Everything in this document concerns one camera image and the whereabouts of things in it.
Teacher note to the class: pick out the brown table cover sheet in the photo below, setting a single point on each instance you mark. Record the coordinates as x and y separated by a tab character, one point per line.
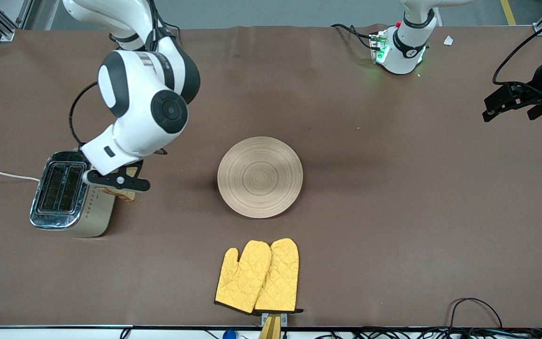
393	165

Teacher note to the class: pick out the chrome and beige toaster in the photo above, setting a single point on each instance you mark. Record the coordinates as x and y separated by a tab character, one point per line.
97	216

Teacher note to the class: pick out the round wooden plate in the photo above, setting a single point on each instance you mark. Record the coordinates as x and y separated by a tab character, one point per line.
260	177

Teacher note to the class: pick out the yellow quilted oven mitt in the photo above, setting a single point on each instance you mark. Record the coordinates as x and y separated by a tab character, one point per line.
282	278
243	282

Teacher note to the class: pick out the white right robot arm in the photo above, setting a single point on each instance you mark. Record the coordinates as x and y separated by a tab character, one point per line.
134	99

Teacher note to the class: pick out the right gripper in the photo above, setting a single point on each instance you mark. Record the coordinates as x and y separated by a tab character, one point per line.
139	165

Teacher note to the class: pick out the grey metal bracket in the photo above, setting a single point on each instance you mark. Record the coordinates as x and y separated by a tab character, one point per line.
284	319

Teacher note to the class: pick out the small white paper scrap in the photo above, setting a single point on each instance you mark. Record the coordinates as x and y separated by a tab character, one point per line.
448	40

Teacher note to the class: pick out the brown bread slice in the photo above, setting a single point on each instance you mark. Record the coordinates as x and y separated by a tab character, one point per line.
123	195

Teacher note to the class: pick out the small blue round object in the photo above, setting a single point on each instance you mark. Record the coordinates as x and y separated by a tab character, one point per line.
229	335

